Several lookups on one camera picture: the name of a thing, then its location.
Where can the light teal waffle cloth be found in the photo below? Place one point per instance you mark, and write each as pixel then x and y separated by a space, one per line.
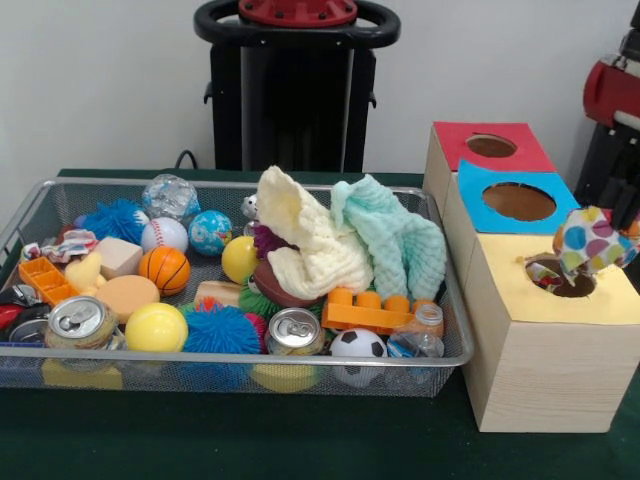
pixel 400 240

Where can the yellow smooth ball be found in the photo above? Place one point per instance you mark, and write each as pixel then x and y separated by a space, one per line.
pixel 156 327

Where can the orange toy building block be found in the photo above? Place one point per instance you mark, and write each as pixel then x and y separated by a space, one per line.
pixel 360 315

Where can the dark green table cloth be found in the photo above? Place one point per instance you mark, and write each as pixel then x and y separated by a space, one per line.
pixel 250 440

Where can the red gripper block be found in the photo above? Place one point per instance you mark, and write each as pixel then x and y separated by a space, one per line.
pixel 615 95

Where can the black upright panel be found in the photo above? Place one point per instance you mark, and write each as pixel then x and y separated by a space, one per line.
pixel 592 170

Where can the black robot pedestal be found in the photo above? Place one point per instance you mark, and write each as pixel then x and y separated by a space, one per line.
pixel 300 100

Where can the wooden box with three holes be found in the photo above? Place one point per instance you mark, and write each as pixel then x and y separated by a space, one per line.
pixel 540 370

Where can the blue spiky rubber ball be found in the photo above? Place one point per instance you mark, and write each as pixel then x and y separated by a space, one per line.
pixel 112 220
pixel 220 330

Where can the blue and green globe ball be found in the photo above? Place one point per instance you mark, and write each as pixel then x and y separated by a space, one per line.
pixel 210 232

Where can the cream waffle cloth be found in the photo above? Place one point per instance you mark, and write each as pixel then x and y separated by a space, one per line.
pixel 310 260

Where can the white toy baseball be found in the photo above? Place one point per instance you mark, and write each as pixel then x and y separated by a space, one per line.
pixel 165 235

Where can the black and white soccer ball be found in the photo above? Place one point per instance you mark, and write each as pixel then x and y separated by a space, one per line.
pixel 357 342

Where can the orange toy basketball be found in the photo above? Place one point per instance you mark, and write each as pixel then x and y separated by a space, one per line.
pixel 165 270

